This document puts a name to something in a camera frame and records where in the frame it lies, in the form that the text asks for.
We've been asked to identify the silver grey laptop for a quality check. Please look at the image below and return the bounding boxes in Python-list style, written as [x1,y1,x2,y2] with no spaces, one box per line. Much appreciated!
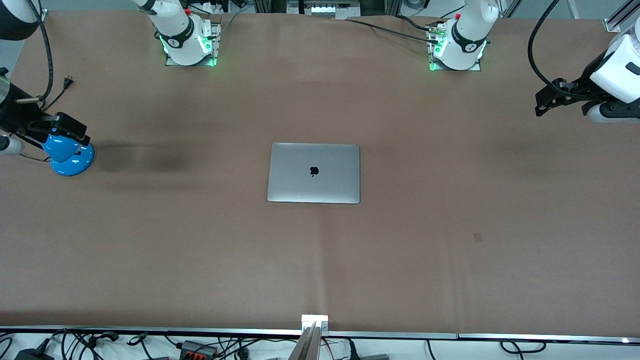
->
[267,142,361,205]

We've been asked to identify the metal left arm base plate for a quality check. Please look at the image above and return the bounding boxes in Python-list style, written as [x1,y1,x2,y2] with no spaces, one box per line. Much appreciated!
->
[427,20,484,72]

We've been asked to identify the black orange connector box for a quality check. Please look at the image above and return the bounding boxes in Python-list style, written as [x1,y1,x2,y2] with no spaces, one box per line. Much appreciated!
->
[178,340,219,359]

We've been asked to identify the silver table edge rail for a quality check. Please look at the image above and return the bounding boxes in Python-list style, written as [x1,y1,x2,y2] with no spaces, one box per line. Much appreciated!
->
[0,326,640,346]

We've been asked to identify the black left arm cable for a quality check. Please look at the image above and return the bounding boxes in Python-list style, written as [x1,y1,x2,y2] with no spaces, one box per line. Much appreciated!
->
[527,0,588,100]

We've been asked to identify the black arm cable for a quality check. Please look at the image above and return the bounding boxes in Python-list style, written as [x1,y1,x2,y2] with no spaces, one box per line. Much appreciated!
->
[15,0,55,105]
[527,0,588,100]

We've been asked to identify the thin grey base cable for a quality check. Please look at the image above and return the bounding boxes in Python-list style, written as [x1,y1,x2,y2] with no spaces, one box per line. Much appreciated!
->
[218,12,242,40]

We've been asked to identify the dark aluminium frame post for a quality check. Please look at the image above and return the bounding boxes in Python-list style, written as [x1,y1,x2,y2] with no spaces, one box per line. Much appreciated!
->
[253,0,288,15]

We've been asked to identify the aluminium camera mount post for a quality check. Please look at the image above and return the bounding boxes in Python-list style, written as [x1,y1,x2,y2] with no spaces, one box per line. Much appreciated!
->
[287,321,321,360]

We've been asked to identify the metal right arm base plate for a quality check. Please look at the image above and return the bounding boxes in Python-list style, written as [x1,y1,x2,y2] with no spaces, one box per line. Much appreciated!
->
[164,14,222,68]

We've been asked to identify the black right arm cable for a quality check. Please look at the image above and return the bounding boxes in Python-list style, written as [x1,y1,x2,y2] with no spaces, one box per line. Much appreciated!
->
[15,0,55,105]

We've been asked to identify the black power adapter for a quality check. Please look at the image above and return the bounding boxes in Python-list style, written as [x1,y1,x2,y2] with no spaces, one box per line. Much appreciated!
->
[14,346,55,360]

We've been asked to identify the brown table mat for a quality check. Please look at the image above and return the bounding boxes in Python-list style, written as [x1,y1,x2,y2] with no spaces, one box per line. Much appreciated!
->
[0,10,640,337]

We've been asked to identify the thick braided black cable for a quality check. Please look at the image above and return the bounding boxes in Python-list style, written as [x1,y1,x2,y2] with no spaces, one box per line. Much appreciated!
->
[397,15,440,34]

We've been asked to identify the black lamp power cord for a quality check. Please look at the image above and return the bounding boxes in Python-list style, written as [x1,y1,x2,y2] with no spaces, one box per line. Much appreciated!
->
[19,75,76,163]

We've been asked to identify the looped black cable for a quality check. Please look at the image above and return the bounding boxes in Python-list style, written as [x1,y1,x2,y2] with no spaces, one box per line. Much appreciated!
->
[500,339,547,355]

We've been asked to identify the grey socket box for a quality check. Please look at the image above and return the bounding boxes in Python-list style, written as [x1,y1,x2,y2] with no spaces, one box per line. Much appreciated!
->
[287,0,362,20]

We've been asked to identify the tangled black cable bundle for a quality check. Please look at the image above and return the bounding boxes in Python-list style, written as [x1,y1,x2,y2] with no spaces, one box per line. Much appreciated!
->
[49,327,121,360]

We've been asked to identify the white post bracket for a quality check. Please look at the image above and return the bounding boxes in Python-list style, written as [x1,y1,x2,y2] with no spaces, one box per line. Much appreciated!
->
[301,314,330,335]

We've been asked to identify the thin black base cable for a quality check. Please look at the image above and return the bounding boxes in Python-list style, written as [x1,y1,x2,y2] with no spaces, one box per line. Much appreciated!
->
[345,18,440,46]

